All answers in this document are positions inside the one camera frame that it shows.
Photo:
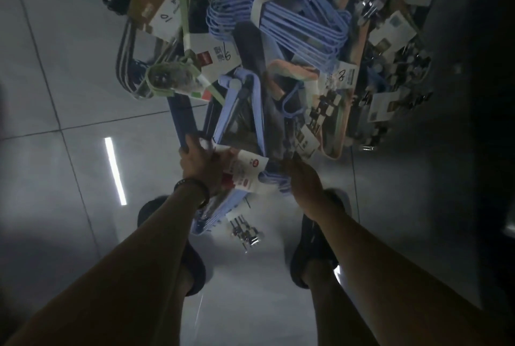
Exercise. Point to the person's right hand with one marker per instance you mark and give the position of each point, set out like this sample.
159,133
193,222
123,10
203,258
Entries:
308,189

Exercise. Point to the person's left hand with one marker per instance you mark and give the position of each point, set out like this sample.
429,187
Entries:
199,164

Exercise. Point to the person's left fingers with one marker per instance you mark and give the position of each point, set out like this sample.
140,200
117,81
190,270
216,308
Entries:
193,146

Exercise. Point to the person's right fingers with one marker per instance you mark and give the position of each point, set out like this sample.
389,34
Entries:
293,168

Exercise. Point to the lilac hanger bundle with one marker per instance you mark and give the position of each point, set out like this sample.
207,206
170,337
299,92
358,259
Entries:
245,172

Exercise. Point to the person's right forearm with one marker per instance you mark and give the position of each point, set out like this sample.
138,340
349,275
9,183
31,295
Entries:
386,281

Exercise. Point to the person's left forearm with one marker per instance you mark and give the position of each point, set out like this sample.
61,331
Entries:
132,269

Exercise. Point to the dark blue hanger bundle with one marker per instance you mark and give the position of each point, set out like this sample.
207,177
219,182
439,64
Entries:
179,116

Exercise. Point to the black wristband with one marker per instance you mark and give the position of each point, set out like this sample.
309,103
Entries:
192,184

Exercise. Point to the peach hanger bundle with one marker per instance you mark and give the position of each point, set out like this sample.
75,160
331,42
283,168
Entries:
342,116

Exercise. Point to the light blue thick hanger bundle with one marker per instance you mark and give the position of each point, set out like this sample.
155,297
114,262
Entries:
241,92

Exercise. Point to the person's right black shoe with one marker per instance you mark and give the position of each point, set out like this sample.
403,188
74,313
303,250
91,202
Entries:
309,245

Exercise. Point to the person's black shoe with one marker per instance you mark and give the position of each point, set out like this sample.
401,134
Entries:
309,245
195,269

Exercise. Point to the small metal clip pack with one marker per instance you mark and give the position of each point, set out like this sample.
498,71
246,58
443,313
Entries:
245,231

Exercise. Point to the green hanger bundle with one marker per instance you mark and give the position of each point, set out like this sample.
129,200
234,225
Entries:
181,36

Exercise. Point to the person's left black shoe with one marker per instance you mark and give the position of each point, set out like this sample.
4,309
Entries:
195,269

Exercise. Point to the blue plastic hanger bundle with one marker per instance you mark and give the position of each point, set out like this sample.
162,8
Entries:
289,24

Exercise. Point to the brown white cardboard label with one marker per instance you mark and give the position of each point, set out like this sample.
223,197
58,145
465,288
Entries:
159,5

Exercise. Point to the person's right leg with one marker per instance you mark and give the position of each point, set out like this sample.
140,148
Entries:
334,309

